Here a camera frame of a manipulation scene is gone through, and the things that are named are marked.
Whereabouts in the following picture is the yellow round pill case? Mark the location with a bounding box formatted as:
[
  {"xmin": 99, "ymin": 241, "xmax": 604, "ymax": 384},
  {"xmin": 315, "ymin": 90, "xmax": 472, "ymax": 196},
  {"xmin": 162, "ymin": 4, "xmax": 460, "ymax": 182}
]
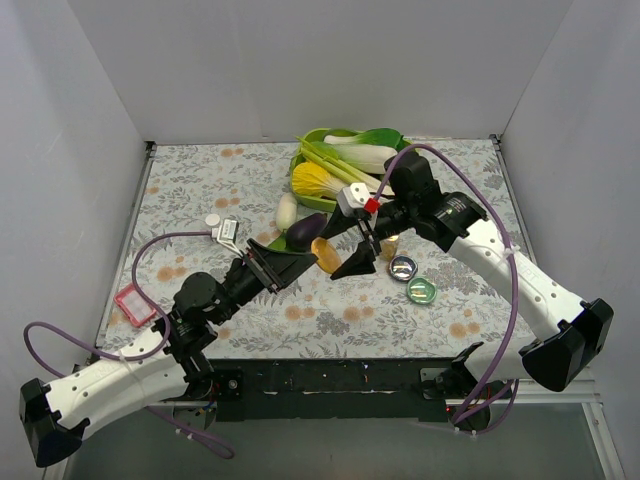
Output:
[{"xmin": 311, "ymin": 237, "xmax": 342, "ymax": 275}]

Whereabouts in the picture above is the white blue pill bottle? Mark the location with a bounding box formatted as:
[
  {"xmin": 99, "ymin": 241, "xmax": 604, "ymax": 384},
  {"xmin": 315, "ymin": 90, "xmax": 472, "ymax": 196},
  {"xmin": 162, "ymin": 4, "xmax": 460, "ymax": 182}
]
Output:
[{"xmin": 205, "ymin": 213, "xmax": 221, "ymax": 228}]

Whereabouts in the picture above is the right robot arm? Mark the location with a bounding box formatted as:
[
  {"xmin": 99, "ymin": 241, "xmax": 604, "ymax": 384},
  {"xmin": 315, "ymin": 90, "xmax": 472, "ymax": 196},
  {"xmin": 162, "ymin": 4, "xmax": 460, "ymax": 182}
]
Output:
[{"xmin": 321, "ymin": 148, "xmax": 613, "ymax": 398}]

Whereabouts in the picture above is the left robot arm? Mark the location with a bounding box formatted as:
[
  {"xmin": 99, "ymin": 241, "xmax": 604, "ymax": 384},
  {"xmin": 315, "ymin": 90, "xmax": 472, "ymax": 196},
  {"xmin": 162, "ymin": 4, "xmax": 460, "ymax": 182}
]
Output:
[{"xmin": 19, "ymin": 240, "xmax": 317, "ymax": 468}]

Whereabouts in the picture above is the small glass pill jar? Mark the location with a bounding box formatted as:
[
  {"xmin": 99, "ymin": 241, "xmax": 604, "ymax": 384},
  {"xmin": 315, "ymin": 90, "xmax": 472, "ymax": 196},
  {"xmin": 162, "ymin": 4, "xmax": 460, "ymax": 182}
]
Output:
[{"xmin": 380, "ymin": 235, "xmax": 399, "ymax": 262}]

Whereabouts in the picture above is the purple eggplant toy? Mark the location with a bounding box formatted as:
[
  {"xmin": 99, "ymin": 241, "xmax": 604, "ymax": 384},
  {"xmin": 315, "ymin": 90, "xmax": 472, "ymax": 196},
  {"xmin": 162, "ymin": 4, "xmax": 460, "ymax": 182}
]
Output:
[{"xmin": 285, "ymin": 212, "xmax": 327, "ymax": 252}]

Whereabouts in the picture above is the blue round pill case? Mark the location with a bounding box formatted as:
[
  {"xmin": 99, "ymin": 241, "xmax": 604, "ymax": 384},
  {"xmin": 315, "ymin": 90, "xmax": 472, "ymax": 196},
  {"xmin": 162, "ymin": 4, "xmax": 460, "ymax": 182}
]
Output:
[{"xmin": 388, "ymin": 255, "xmax": 418, "ymax": 283}]

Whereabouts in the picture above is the white radish toy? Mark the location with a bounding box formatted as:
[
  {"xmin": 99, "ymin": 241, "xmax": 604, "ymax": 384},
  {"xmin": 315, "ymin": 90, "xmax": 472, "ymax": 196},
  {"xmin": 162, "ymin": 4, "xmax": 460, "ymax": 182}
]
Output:
[{"xmin": 275, "ymin": 193, "xmax": 298, "ymax": 232}]

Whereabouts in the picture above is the yellow napa cabbage toy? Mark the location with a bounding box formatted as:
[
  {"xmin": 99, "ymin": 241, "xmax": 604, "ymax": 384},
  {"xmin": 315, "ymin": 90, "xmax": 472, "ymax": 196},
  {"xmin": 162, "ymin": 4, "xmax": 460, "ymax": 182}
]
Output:
[{"xmin": 291, "ymin": 161, "xmax": 349, "ymax": 200}]

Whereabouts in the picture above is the green celery stalk toy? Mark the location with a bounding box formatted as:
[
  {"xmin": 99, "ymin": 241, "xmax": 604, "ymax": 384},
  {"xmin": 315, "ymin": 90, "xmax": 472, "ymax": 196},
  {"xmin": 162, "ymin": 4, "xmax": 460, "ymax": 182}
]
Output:
[{"xmin": 298, "ymin": 137, "xmax": 380, "ymax": 190}]

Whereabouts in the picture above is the green round pill case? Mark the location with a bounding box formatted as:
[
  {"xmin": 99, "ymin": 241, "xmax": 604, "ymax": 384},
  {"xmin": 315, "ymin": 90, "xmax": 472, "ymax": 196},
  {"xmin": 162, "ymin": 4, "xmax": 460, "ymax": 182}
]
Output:
[{"xmin": 406, "ymin": 276, "xmax": 437, "ymax": 305}]

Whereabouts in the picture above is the bok choy toy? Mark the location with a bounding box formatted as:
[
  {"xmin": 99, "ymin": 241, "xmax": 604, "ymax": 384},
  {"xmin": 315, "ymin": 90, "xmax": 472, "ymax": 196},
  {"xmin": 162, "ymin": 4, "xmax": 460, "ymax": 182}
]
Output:
[{"xmin": 310, "ymin": 128, "xmax": 407, "ymax": 175}]

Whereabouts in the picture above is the floral table mat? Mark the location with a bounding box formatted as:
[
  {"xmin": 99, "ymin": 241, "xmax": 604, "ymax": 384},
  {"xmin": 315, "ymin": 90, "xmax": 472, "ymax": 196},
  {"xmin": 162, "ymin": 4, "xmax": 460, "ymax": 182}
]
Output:
[{"xmin": 116, "ymin": 143, "xmax": 510, "ymax": 359}]

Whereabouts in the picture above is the green plastic tray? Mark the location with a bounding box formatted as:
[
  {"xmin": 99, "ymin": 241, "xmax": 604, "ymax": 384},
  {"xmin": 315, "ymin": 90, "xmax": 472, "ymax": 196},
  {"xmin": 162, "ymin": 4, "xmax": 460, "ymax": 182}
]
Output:
[{"xmin": 289, "ymin": 128, "xmax": 393, "ymax": 212}]

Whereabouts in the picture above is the pink square pill box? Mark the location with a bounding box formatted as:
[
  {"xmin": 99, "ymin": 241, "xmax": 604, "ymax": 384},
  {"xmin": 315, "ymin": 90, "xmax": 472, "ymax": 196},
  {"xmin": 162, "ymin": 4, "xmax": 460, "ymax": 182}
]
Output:
[{"xmin": 114, "ymin": 284, "xmax": 156, "ymax": 328}]

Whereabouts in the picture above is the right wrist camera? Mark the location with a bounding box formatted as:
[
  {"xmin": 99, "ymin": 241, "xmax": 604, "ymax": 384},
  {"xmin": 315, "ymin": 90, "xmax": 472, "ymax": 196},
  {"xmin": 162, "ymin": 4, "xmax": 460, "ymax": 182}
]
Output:
[{"xmin": 334, "ymin": 183, "xmax": 378, "ymax": 219}]

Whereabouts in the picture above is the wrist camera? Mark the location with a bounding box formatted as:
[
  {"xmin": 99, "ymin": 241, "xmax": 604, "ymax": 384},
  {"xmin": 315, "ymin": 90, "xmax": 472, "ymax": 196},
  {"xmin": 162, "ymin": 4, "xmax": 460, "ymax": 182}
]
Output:
[
  {"xmin": 210, "ymin": 218, "xmax": 244, "ymax": 258},
  {"xmin": 334, "ymin": 183, "xmax": 378, "ymax": 219}
]

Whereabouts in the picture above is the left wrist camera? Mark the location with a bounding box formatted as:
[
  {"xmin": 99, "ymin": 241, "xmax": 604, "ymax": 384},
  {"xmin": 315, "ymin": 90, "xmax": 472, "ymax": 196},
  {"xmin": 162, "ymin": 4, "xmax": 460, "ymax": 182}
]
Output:
[{"xmin": 210, "ymin": 218, "xmax": 244, "ymax": 258}]

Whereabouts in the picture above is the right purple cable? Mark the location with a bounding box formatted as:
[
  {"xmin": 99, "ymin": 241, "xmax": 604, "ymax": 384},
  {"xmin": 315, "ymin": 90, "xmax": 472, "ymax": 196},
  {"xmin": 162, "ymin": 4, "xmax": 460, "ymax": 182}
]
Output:
[{"xmin": 371, "ymin": 143, "xmax": 522, "ymax": 437}]

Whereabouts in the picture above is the purple cable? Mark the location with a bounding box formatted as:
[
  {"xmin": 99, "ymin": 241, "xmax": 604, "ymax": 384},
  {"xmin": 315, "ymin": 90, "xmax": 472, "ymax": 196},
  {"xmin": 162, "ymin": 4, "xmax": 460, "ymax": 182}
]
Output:
[
  {"xmin": 371, "ymin": 143, "xmax": 522, "ymax": 437},
  {"xmin": 22, "ymin": 229, "xmax": 236, "ymax": 460}
]

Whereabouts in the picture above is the black base frame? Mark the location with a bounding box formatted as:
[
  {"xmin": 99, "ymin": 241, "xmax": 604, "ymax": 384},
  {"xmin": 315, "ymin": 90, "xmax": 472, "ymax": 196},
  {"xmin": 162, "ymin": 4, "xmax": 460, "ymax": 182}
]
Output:
[{"xmin": 176, "ymin": 358, "xmax": 474, "ymax": 422}]

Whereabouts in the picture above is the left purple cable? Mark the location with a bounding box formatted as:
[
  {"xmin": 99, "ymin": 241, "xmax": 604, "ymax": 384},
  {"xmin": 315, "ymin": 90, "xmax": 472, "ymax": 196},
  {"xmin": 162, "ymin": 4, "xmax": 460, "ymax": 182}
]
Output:
[{"xmin": 22, "ymin": 229, "xmax": 236, "ymax": 460}]

